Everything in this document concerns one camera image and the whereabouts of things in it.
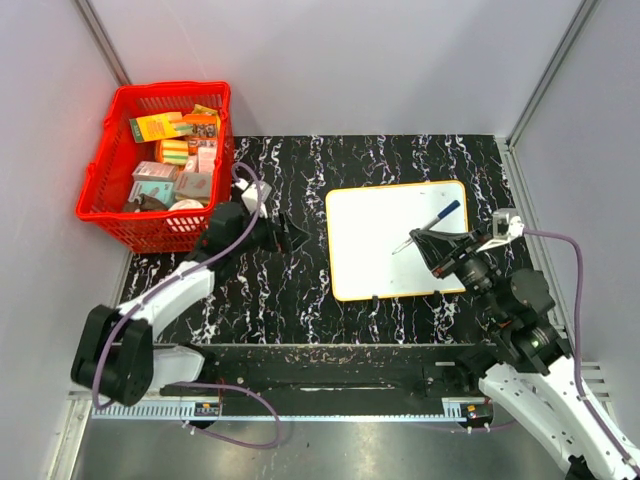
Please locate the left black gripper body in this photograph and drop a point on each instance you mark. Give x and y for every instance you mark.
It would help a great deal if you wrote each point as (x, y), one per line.
(279, 241)

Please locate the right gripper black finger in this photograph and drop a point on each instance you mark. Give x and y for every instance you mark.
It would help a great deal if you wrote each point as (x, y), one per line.
(423, 235)
(440, 256)

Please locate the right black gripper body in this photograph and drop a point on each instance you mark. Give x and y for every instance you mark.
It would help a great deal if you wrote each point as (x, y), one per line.
(455, 262)

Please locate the white marker pen blue cap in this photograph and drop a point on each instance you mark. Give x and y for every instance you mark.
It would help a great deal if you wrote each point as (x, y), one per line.
(434, 221)

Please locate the white board with orange frame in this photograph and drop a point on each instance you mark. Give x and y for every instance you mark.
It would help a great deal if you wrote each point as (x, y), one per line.
(366, 224)

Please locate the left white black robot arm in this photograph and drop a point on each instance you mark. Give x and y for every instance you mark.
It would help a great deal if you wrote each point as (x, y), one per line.
(116, 357)

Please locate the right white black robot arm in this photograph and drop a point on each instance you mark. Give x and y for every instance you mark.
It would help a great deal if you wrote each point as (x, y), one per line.
(528, 368)

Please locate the white round lid in basket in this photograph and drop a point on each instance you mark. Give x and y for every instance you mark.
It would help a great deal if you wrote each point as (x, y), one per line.
(186, 204)

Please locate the brown pink box in basket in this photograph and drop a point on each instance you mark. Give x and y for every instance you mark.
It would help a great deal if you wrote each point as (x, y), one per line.
(193, 185)

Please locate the pink white box in basket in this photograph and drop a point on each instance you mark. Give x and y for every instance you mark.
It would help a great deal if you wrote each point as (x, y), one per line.
(206, 157)

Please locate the teal box in basket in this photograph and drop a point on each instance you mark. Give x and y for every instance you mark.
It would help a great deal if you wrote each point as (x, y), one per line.
(159, 190)

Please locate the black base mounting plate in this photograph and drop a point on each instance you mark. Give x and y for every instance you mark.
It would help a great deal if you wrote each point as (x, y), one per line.
(341, 381)

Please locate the striped yellow orange sponge pack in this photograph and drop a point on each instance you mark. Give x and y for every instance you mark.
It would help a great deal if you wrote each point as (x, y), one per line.
(173, 152)

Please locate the red plastic shopping basket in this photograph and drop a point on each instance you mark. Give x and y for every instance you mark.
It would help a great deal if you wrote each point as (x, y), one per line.
(109, 176)

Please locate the orange snack packet in basket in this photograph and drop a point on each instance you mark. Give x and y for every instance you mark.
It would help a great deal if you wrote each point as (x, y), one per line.
(205, 122)

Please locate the grey pink box in basket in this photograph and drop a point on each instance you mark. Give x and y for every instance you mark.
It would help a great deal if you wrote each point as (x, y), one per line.
(155, 171)

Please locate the yellow green box in basket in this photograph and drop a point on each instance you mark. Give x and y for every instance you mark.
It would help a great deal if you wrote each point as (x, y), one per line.
(156, 127)

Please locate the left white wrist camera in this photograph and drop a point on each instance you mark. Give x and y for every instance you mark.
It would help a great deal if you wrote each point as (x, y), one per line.
(253, 195)

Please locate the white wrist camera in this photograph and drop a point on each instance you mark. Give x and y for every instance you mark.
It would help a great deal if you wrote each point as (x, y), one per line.
(253, 195)
(506, 226)

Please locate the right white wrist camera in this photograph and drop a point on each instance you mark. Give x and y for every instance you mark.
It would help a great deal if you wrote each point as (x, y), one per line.
(506, 226)

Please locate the grey slotted cable duct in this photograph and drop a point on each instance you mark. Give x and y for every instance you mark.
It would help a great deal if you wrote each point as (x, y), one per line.
(181, 409)

